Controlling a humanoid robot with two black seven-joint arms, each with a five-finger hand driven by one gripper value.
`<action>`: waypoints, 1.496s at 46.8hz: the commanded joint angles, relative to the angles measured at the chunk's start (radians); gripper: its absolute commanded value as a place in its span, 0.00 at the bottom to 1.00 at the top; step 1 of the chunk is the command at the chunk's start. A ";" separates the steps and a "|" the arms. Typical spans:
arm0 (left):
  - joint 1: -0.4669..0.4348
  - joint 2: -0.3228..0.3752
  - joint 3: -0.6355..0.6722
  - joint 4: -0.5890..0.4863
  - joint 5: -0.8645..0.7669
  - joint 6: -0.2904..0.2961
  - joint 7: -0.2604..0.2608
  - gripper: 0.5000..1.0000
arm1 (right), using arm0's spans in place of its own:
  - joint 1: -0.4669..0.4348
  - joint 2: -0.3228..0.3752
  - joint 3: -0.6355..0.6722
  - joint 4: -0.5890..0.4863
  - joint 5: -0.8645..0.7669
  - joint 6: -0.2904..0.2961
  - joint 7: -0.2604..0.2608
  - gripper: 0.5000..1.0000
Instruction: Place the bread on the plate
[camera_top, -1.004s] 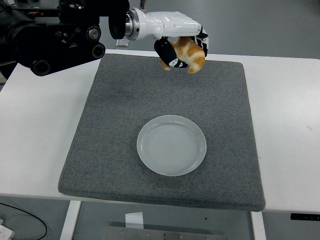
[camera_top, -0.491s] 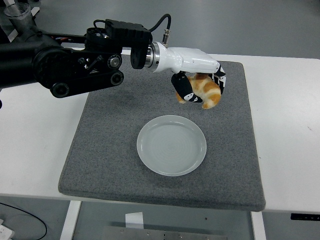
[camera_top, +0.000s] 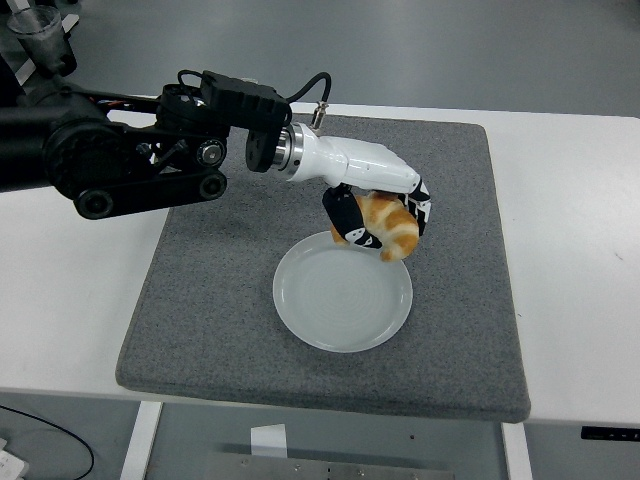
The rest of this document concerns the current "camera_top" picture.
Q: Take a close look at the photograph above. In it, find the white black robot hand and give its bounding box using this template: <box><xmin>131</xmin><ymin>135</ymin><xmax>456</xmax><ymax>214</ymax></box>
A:
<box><xmin>298</xmin><ymin>130</ymin><xmax>434</xmax><ymax>250</ymax></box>

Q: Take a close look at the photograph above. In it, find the orange croissant bread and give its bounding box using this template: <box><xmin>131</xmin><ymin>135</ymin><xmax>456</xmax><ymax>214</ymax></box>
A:
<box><xmin>329</xmin><ymin>192</ymin><xmax>420</xmax><ymax>263</ymax></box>

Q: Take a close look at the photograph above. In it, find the pale grey round plate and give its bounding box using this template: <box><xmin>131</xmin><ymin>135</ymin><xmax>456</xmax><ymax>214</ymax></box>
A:
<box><xmin>272</xmin><ymin>230</ymin><xmax>414</xmax><ymax>354</ymax></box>

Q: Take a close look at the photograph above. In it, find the grey metal plate with screws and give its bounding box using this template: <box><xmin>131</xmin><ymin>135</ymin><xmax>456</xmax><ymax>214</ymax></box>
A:
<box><xmin>204</xmin><ymin>452</ymin><xmax>456</xmax><ymax>480</ymax></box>

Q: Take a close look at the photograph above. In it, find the grey felt mat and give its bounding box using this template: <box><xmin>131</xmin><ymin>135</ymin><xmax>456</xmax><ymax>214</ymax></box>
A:
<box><xmin>114</xmin><ymin>113</ymin><xmax>532</xmax><ymax>424</ymax></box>

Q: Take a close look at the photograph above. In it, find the white table leg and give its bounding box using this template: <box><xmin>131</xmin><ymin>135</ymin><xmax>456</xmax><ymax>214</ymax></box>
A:
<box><xmin>118</xmin><ymin>401</ymin><xmax>164</xmax><ymax>480</ymax></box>
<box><xmin>501</xmin><ymin>422</ymin><xmax>534</xmax><ymax>480</ymax></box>

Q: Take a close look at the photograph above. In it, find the black bin with clear liner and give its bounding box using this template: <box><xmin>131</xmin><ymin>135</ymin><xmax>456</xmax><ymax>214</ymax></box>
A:
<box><xmin>5</xmin><ymin>5</ymin><xmax>79</xmax><ymax>79</ymax></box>

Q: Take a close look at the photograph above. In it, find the black table control panel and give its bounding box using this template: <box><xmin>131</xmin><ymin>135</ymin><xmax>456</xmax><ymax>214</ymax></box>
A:
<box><xmin>580</xmin><ymin>425</ymin><xmax>640</xmax><ymax>442</ymax></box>

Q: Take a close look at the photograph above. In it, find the white power strip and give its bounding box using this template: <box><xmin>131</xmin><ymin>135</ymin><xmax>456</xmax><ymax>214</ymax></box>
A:
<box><xmin>0</xmin><ymin>438</ymin><xmax>30</xmax><ymax>479</ymax></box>

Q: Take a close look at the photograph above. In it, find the thin black floor cable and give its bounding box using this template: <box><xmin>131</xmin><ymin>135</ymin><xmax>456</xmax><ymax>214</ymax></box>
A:
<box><xmin>0</xmin><ymin>404</ymin><xmax>95</xmax><ymax>480</ymax></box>

